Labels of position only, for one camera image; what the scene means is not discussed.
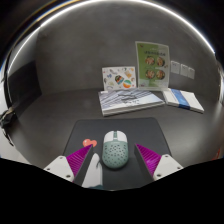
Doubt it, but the white wall socket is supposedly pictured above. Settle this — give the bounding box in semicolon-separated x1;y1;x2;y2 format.
187;66;196;80
180;63;189;78
170;60;181;75

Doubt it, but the dark grey mouse pad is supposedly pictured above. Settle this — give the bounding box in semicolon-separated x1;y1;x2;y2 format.
63;117;173;191

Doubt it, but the green and white perforated mouse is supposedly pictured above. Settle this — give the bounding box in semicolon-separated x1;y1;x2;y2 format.
101;130;130;170

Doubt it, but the grey striped book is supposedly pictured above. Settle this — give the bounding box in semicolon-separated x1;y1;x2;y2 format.
97;87;166;117

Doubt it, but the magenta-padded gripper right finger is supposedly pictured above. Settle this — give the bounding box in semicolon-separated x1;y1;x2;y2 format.
133;143;184;186

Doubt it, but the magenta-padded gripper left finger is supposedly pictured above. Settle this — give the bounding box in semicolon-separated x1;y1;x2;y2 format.
43;144;95;188

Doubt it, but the acrylic stand with green menu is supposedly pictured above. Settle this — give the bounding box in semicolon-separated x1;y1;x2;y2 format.
134;40;171;92

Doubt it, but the white card with colourful stickers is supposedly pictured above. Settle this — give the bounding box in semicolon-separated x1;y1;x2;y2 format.
101;65;138;92

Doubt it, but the white book with blue band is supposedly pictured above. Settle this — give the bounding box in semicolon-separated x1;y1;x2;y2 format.
162;87;205;114

